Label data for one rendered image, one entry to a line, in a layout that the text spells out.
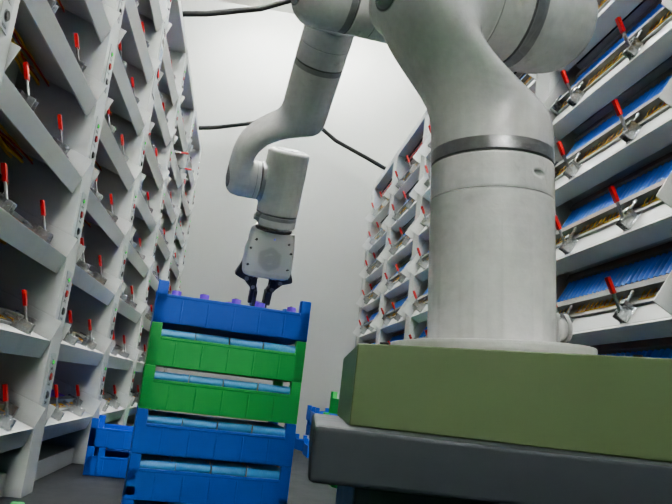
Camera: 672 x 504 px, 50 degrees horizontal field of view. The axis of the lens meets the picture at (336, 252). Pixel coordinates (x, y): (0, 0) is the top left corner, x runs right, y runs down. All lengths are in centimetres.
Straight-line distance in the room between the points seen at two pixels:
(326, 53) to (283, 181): 27
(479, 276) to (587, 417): 15
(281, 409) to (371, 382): 86
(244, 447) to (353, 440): 90
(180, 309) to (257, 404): 23
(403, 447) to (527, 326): 19
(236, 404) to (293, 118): 55
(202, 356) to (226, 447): 18
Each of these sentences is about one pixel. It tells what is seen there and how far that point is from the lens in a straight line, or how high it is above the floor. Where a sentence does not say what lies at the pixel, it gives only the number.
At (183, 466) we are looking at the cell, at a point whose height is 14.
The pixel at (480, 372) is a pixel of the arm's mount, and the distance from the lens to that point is 58.
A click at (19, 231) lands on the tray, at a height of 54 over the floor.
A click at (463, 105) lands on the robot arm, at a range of 70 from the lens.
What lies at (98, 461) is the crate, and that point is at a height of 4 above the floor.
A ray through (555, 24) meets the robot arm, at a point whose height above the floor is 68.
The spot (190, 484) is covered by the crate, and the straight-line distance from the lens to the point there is 141.
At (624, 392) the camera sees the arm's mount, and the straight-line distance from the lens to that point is 62.
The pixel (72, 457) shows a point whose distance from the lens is 251.
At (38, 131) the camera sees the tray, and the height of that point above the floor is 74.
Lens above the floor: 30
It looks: 11 degrees up
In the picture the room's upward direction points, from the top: 7 degrees clockwise
